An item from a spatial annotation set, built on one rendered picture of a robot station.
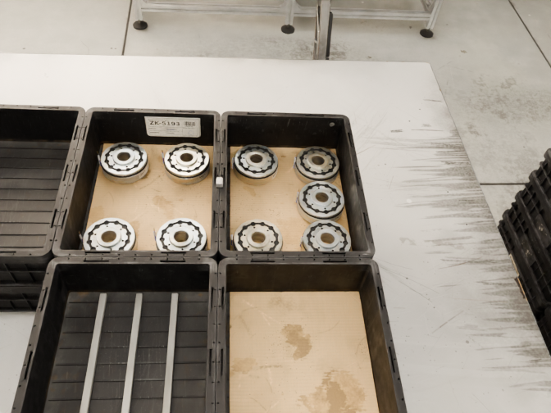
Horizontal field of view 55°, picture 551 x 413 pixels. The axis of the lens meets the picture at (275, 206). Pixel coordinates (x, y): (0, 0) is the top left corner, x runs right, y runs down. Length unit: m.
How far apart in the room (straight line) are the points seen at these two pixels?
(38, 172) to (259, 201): 0.50
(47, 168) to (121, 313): 0.42
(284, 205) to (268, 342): 0.33
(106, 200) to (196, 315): 0.35
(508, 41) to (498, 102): 0.61
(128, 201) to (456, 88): 2.22
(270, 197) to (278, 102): 0.50
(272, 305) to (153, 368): 0.25
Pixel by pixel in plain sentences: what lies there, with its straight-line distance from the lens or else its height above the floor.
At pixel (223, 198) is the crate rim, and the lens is 1.07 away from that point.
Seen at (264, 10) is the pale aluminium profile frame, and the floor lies 0.13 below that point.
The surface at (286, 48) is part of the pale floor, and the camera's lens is 3.07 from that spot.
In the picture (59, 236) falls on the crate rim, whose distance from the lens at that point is 1.06.
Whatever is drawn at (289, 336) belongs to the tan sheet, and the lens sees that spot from 1.03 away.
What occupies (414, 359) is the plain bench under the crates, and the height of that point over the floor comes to 0.70.
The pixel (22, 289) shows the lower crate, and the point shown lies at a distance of 1.16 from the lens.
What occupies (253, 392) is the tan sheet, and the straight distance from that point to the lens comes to 0.99.
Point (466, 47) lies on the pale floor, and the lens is 3.42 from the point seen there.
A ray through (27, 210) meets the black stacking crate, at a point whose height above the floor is 0.83.
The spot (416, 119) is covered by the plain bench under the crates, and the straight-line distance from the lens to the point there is 1.69.
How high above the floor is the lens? 1.76
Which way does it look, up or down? 52 degrees down
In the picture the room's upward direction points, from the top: 8 degrees clockwise
